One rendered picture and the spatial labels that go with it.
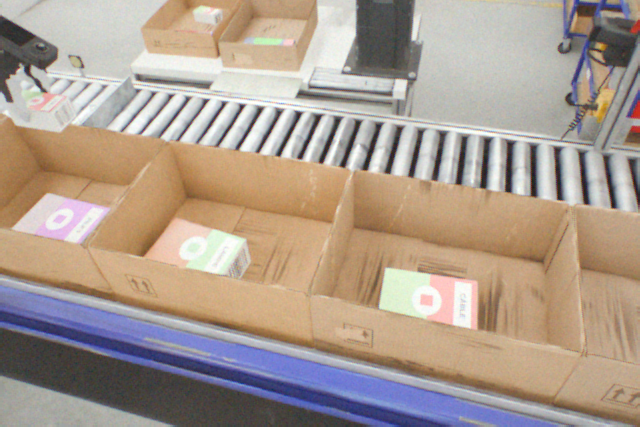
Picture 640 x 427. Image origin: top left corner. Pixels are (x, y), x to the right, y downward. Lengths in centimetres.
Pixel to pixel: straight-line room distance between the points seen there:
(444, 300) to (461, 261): 17
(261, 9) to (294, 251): 134
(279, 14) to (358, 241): 131
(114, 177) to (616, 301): 108
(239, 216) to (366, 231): 28
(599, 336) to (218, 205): 79
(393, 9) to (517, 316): 106
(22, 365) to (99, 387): 20
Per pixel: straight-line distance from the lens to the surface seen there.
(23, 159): 137
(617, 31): 147
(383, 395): 85
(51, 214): 117
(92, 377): 132
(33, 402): 213
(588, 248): 105
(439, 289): 90
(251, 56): 183
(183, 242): 101
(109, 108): 177
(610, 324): 104
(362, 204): 101
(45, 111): 106
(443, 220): 101
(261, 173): 104
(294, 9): 214
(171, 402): 122
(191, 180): 114
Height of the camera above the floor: 169
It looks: 45 degrees down
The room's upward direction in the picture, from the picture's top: 3 degrees counter-clockwise
